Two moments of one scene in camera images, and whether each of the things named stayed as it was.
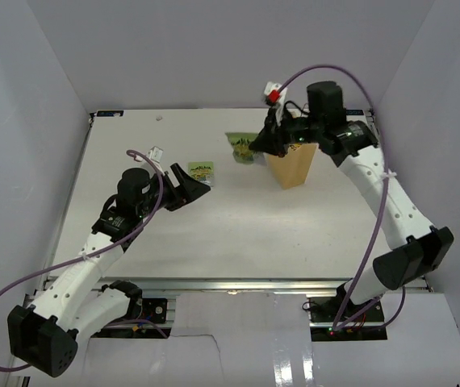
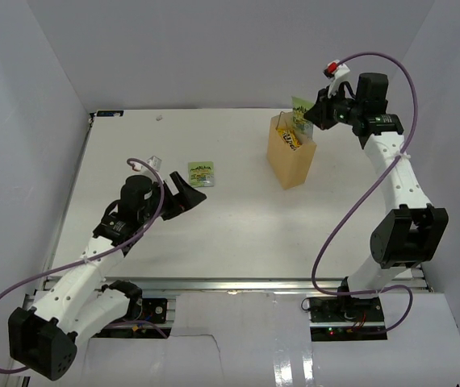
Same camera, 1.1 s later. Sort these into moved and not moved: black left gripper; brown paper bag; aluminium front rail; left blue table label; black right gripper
Moved: black right gripper; black left gripper
Not moved: left blue table label; brown paper bag; aluminium front rail
